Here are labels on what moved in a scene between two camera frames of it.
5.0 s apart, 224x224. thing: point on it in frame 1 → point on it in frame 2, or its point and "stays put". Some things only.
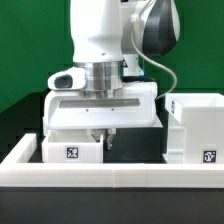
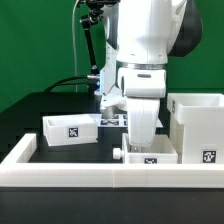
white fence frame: [103, 175] stays put
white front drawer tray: [72, 146] → [162, 152]
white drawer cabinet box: [195, 128] stays put
